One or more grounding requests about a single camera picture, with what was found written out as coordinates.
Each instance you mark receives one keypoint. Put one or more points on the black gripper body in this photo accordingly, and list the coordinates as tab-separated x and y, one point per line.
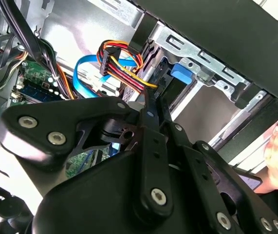
92	207

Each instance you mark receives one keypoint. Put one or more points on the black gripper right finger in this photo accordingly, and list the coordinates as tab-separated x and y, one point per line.
202	170

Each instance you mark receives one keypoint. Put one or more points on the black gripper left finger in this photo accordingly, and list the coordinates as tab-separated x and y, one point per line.
56	114

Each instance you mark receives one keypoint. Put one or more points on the hard disk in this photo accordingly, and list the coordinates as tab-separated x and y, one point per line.
181	74

